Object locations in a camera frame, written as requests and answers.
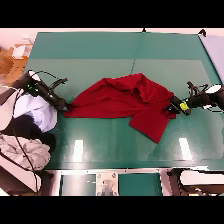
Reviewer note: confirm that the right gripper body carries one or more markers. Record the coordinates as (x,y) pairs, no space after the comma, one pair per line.
(180,106)

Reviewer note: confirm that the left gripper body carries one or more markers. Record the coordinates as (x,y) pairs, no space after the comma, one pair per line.
(60,102)

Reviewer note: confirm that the red T-shirt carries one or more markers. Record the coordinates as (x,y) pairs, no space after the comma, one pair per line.
(116,98)

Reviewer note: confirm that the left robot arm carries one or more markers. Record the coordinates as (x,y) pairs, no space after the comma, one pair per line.
(37,87)

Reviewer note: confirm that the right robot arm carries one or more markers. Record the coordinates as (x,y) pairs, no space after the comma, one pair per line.
(206,98)

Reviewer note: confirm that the white garment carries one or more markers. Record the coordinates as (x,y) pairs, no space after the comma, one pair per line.
(41,111)

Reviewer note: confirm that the black garment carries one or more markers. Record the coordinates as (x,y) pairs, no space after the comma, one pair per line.
(25,128)

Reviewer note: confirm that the brown cardboard box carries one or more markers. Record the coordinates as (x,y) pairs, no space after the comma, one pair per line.
(13,68)

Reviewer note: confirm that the grey garment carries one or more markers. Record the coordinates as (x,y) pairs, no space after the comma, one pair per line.
(23,151)

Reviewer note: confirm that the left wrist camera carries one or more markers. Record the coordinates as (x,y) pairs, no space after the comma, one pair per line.
(62,81)

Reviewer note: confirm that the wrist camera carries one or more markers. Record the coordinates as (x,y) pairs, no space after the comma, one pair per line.
(190,86)
(62,81)

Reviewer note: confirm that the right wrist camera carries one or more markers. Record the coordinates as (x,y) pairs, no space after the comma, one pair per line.
(190,86)

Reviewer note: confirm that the silver frame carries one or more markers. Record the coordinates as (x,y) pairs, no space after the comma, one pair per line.
(106,184)

